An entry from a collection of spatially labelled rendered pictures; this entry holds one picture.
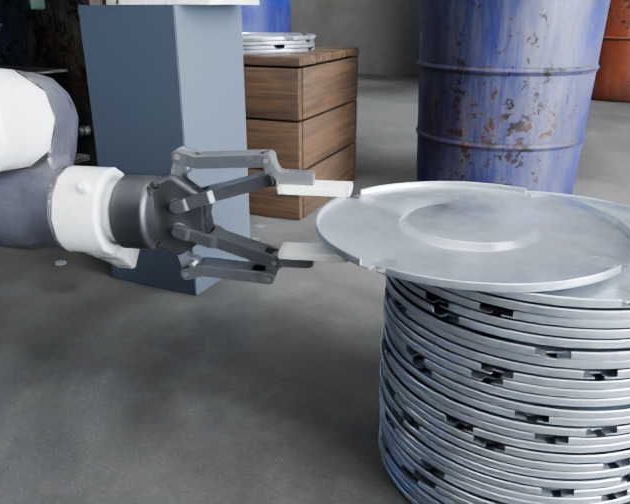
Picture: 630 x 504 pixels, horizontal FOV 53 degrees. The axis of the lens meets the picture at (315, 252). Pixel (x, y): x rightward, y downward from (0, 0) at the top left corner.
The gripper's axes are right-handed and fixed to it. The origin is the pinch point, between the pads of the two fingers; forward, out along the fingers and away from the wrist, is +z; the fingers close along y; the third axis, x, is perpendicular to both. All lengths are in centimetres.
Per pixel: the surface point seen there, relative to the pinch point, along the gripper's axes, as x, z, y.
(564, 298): -14.4, 19.9, -0.1
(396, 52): 388, 1, -11
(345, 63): 100, -7, 6
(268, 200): 75, -22, -22
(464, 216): 1.3, 13.9, 0.7
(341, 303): 33.3, -0.7, -25.3
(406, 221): -0.8, 8.4, 0.6
